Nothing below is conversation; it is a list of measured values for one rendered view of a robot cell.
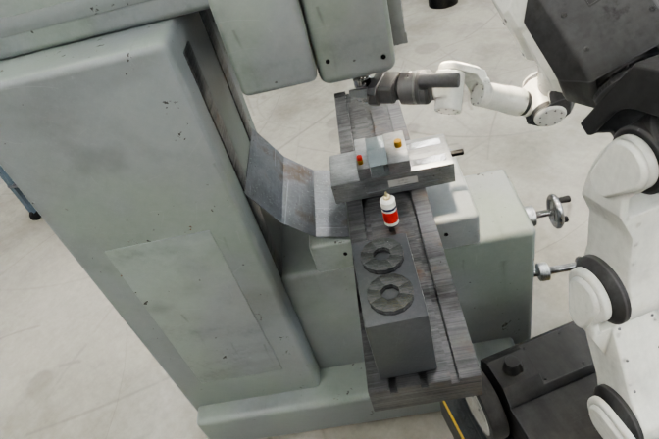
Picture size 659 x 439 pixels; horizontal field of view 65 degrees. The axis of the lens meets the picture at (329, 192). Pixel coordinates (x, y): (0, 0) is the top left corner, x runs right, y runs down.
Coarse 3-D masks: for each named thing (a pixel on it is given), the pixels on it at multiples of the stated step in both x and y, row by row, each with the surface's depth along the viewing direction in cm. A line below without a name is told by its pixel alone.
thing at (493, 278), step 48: (480, 192) 171; (288, 240) 173; (528, 240) 156; (288, 288) 164; (336, 288) 165; (480, 288) 169; (528, 288) 170; (336, 336) 182; (480, 336) 186; (528, 336) 188
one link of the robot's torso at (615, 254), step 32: (608, 160) 80; (640, 160) 74; (608, 192) 83; (608, 224) 93; (640, 224) 87; (608, 256) 97; (640, 256) 91; (608, 288) 97; (640, 288) 95; (608, 320) 101
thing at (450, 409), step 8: (448, 400) 155; (456, 400) 154; (464, 400) 154; (440, 408) 168; (448, 408) 153; (456, 408) 153; (464, 408) 152; (448, 416) 159; (456, 416) 151; (464, 416) 150; (472, 416) 150; (448, 424) 165; (456, 424) 150; (464, 424) 149; (472, 424) 148; (456, 432) 156; (464, 432) 147; (472, 432) 146; (480, 432) 146
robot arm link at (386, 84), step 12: (384, 72) 136; (396, 72) 135; (408, 72) 129; (372, 84) 132; (384, 84) 131; (396, 84) 131; (408, 84) 128; (372, 96) 131; (384, 96) 132; (396, 96) 132; (408, 96) 129
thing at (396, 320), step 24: (384, 240) 109; (360, 264) 107; (384, 264) 104; (408, 264) 104; (360, 288) 102; (384, 288) 100; (408, 288) 98; (384, 312) 96; (408, 312) 96; (384, 336) 97; (408, 336) 98; (384, 360) 102; (408, 360) 103; (432, 360) 104
